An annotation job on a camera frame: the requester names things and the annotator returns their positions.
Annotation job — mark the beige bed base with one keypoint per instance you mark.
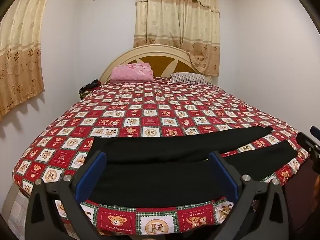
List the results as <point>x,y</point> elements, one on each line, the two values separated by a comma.
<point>17,210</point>

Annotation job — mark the striped pillow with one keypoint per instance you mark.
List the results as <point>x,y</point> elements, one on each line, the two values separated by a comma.
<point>190,78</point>

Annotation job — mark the red checked bear-print bedspread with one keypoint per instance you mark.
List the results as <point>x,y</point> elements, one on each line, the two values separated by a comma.
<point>150,112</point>

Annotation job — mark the person's dark red clothing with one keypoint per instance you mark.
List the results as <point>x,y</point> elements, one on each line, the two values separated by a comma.
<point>300,205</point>

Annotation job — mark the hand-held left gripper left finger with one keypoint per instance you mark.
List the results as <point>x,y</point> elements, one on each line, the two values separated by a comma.
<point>91,177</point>

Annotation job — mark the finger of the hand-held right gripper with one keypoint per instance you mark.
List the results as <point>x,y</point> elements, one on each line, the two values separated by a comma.
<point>315,131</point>
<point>308,146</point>

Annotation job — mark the pink folded blanket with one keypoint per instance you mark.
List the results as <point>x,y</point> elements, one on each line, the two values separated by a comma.
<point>132,73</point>

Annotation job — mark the cream and wood headboard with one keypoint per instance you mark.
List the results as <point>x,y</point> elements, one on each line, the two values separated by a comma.
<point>150,63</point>

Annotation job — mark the black pants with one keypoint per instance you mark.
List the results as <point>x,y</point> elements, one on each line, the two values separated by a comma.
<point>155,180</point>

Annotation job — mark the dark bag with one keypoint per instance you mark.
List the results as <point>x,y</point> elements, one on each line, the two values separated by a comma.
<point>87,87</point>

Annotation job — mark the beige floral curtain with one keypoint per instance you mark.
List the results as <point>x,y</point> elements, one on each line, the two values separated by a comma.
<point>175,17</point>
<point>20,55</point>

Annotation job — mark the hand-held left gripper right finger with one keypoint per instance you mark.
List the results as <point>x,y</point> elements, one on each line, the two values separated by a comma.
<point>223,177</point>

